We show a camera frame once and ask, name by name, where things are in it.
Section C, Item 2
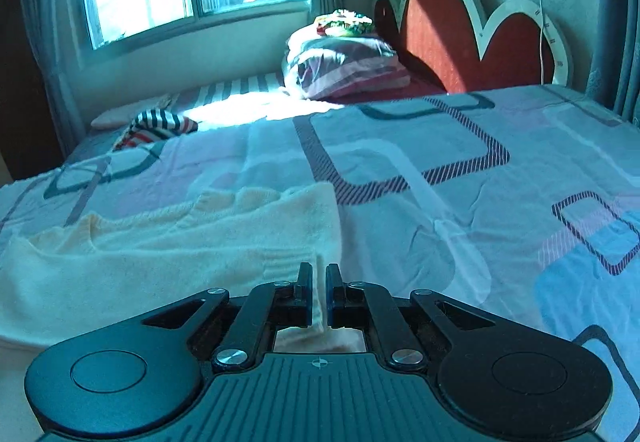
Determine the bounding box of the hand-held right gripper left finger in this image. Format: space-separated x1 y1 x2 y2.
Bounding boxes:
141 263 314 373

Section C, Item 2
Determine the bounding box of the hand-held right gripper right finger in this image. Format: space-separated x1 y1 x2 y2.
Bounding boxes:
325 264 497 372

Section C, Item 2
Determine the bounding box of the cream knit sweater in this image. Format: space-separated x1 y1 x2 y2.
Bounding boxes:
0 181 366 354

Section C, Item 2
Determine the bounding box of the patterned bed quilt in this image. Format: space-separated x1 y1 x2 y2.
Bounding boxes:
0 83 640 442

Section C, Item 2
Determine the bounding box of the striped bedsheet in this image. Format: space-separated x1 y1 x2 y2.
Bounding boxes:
170 71 301 110

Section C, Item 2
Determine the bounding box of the striped pillow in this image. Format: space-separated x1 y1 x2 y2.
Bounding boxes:
282 24 412 100

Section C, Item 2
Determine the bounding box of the black white red striped garment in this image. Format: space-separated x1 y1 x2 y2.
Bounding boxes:
114 108 199 152

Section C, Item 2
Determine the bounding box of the colourful folded cloth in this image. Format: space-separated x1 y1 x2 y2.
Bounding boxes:
314 9 376 39

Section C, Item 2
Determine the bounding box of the red and white headboard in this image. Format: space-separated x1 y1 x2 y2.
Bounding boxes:
371 0 571 95

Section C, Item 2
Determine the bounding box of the dark wooden wardrobe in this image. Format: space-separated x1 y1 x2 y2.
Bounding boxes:
0 0 66 183

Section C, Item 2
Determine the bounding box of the grey hanging curtain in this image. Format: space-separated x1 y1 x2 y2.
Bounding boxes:
17 0 88 158

